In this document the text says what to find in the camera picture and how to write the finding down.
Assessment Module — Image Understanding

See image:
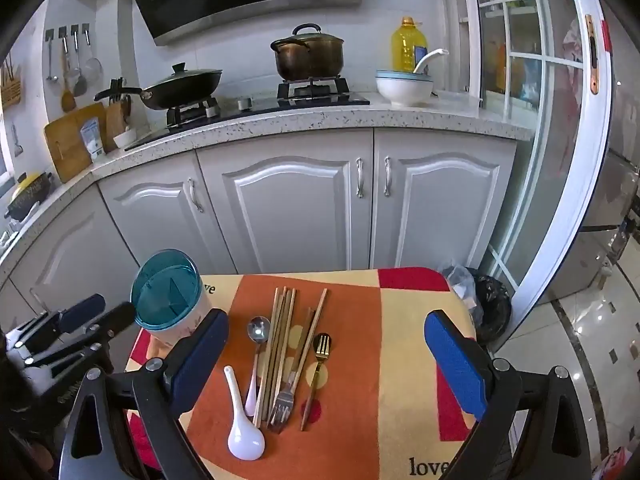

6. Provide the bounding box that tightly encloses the speckled stone countertop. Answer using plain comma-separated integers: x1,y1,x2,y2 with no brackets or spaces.
0,92,536,256

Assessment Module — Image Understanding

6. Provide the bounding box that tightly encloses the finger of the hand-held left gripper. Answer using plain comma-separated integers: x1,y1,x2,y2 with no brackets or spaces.
30,302,137,378
5,294,107,356

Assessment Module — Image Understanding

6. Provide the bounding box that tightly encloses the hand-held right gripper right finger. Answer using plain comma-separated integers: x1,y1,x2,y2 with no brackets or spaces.
424,310,593,480

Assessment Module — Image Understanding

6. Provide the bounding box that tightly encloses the yellow and black pot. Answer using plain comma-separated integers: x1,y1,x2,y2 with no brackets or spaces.
4,172,54,222

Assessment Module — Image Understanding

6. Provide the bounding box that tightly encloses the wooden cutting board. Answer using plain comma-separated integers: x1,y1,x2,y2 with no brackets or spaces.
44,102,109,184

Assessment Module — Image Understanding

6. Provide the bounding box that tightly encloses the hanging wire strainer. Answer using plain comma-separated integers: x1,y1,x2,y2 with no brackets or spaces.
80,23,104,87

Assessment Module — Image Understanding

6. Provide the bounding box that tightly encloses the bronze stock pot with lid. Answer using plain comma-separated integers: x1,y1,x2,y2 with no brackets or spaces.
270,23,346,82

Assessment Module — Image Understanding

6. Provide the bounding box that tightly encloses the gold fork with brown handle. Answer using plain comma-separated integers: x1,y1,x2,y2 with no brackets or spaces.
300,332,332,432

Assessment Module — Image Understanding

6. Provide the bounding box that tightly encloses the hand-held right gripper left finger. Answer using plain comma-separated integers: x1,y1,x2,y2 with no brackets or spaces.
59,308,231,480

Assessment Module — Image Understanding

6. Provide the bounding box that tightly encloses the hanging slotted spoon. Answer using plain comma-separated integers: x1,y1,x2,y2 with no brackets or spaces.
69,24,85,97

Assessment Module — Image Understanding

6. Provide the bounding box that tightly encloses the white and blue tube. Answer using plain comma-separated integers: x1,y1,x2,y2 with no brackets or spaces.
80,117,106,163

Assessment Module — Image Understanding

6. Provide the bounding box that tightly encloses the wooden wall chopstick rack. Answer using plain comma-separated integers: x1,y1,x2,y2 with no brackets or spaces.
0,56,24,109

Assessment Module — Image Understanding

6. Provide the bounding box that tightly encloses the white ladle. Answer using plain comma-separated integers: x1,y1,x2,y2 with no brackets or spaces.
412,48,450,75

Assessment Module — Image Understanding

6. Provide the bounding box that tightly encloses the orange patterned tablecloth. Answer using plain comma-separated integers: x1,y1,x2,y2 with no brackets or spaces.
125,267,476,480

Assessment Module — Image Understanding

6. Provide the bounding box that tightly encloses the hanging wooden spatula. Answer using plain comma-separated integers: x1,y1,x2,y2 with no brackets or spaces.
58,26,77,114

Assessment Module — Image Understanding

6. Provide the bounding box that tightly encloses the white bowl with blue rim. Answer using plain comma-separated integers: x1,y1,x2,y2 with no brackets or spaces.
375,69,434,107

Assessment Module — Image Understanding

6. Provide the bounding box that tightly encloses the black glass gas stove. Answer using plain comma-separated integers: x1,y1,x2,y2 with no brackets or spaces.
124,76,371,152

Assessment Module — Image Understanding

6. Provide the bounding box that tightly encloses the clear plastic bag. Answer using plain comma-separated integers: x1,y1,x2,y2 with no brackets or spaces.
439,259,483,328

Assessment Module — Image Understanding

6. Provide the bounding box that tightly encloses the black trash bin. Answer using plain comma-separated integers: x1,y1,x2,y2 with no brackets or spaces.
467,272,514,347

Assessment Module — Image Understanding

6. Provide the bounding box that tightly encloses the teal-lidded utensil holder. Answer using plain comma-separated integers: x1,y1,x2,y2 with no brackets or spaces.
131,249,211,346

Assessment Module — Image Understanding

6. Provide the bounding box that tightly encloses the hanging metal ladle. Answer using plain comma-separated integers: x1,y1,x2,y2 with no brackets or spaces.
44,29,59,84

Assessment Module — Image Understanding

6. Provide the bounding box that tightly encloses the white cabinet door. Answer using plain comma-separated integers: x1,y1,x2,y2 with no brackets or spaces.
97,152,239,281
196,129,375,274
371,128,518,269
0,182,142,333

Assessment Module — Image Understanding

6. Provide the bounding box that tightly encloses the silver fork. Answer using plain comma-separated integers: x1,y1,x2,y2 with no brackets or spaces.
268,305,313,434

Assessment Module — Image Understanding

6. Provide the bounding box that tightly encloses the yellow cooking oil bottle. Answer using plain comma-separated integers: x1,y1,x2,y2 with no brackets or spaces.
391,16,429,74

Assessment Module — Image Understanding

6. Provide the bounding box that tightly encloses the white ceramic soup spoon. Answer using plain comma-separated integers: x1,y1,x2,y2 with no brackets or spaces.
223,366,266,461

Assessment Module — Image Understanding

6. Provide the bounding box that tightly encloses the bunch of wooden chopsticks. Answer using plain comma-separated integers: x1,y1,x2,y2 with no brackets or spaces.
252,286,329,428

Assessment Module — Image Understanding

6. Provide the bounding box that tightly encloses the copper door handle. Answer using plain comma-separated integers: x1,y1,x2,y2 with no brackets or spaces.
584,14,601,95

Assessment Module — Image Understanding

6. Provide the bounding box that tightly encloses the black wok with lid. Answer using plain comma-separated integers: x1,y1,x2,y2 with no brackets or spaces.
94,62,224,110

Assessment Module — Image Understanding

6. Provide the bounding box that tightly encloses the knife block with black knives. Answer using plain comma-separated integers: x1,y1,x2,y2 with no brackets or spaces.
106,77,132,136

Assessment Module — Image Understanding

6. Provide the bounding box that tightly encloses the metal spoon with pink handle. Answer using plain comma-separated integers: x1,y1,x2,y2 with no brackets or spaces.
244,316,271,417

